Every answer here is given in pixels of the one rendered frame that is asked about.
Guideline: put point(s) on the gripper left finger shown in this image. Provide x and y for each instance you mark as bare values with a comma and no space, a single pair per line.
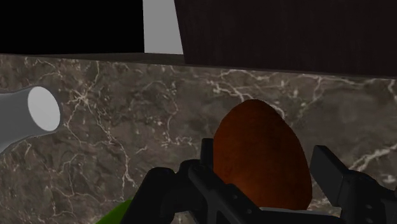
173,192

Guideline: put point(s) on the green round thing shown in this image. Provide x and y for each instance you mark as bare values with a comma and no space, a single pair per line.
118,214

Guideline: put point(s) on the brown egg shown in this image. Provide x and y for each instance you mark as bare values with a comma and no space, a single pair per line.
260,155

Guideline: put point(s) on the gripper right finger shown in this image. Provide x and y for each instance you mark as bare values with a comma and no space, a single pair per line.
353,189

